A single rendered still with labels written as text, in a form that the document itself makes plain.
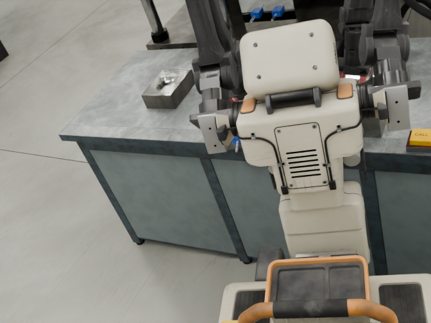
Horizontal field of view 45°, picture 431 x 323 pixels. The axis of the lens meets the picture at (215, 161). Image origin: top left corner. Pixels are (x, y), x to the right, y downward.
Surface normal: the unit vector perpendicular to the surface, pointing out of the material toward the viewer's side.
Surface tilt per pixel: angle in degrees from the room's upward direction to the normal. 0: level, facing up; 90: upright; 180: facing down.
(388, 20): 74
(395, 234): 90
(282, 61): 48
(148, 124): 0
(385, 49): 40
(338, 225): 82
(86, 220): 0
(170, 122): 0
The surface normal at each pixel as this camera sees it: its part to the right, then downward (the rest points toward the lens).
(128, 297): -0.28, -0.75
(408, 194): -0.40, 0.66
